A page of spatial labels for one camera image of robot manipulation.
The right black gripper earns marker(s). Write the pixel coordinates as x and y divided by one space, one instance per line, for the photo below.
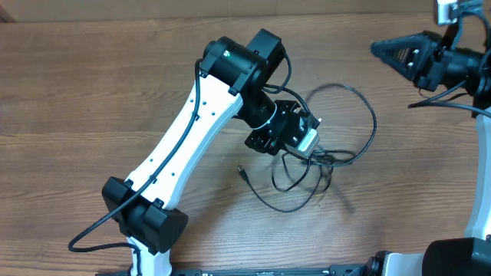
413 66

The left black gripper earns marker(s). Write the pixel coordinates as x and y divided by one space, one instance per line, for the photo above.
267 143

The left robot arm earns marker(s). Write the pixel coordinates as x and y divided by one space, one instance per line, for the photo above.
231 80

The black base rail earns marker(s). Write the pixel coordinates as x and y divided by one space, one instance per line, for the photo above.
333 270

